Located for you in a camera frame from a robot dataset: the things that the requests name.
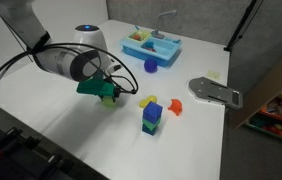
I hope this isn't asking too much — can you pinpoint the navy blue block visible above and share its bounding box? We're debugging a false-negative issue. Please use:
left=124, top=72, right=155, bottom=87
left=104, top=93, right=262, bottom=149
left=141, top=123, right=159, bottom=137

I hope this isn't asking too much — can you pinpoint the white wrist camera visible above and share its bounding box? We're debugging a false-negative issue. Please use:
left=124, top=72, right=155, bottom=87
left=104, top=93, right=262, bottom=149
left=106, top=59, right=123, bottom=75

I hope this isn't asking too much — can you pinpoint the lime green block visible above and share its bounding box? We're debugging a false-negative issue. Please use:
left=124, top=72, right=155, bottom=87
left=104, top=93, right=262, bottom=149
left=100, top=96, right=118, bottom=108

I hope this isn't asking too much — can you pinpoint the green toy piece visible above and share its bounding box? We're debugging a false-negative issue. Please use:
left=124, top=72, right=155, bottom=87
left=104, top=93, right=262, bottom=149
left=76, top=78, right=119, bottom=98

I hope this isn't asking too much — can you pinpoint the neon blue block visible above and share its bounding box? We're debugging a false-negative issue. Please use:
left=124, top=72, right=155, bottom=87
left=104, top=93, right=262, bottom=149
left=142, top=101, right=164, bottom=124

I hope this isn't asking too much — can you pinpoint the yellow green sink basket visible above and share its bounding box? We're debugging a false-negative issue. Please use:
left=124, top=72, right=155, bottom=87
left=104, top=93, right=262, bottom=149
left=128, top=29, right=153, bottom=43

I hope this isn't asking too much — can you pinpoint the grey toy faucet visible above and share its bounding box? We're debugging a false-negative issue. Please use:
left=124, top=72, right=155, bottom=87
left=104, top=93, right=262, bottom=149
left=151, top=9, right=179, bottom=40

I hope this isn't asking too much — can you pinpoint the wooden toy bin shelf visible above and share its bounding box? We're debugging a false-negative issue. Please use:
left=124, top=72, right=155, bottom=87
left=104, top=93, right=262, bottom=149
left=229, top=43, right=282, bottom=148

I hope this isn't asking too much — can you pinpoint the light blue toy sink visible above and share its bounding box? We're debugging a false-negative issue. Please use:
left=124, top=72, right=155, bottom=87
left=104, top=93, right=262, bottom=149
left=119, top=29, right=184, bottom=68

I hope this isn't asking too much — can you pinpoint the orange toy animal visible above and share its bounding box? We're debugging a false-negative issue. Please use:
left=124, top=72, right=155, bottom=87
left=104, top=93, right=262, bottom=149
left=167, top=98, right=184, bottom=117

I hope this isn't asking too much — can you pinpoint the dark blue ball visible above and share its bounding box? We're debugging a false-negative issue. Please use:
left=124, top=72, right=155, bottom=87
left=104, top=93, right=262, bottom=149
left=143, top=58, right=159, bottom=73

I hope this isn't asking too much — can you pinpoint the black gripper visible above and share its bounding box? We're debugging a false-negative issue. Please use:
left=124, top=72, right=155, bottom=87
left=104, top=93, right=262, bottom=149
left=101, top=83, right=123, bottom=103

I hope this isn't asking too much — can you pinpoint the blue toy cup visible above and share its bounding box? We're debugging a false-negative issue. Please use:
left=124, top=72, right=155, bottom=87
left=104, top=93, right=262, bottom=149
left=143, top=40, right=157, bottom=52

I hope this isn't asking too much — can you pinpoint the grey metal plate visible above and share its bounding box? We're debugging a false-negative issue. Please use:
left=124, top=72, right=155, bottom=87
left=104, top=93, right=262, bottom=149
left=188, top=76, right=244, bottom=110

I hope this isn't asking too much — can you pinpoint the black tripod pole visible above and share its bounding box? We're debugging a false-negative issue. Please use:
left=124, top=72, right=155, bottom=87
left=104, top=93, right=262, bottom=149
left=223, top=0, right=265, bottom=53

